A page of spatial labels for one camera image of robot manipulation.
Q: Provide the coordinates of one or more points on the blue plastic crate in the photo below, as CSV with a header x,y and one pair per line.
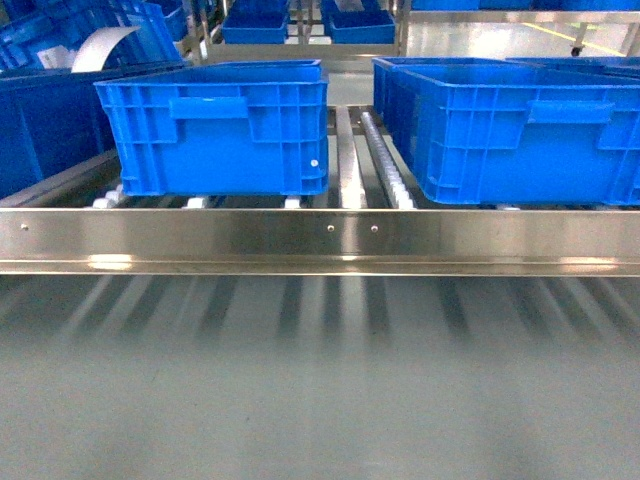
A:
x,y
209,131
518,134

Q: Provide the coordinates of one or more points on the steel roller shelf rack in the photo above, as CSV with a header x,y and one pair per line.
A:
x,y
372,222

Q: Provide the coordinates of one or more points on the blue plastic crate right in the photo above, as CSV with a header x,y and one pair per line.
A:
x,y
518,134

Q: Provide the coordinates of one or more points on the blue crate behind left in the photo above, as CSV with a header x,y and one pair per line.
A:
x,y
277,64

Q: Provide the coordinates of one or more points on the blue plastic crate left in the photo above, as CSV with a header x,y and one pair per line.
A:
x,y
209,131

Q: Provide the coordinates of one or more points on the white curved sheet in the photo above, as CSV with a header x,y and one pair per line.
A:
x,y
94,52

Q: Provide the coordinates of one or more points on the blue crate behind right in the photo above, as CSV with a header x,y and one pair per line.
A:
x,y
384,67

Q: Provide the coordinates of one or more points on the dark blue crate far left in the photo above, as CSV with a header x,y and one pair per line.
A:
x,y
52,120

